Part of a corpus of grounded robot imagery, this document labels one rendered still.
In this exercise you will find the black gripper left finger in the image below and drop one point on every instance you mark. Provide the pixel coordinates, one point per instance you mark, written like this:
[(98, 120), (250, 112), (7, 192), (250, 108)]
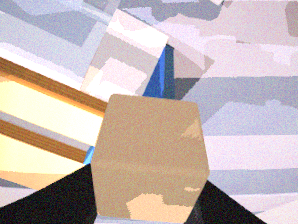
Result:
[(70, 200)]

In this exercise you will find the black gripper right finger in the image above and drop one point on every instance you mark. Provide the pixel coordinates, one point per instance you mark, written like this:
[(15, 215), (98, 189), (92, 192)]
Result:
[(215, 207)]

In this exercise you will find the tan block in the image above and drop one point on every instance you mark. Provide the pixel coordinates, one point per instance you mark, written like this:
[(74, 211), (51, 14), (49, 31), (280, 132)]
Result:
[(149, 161)]

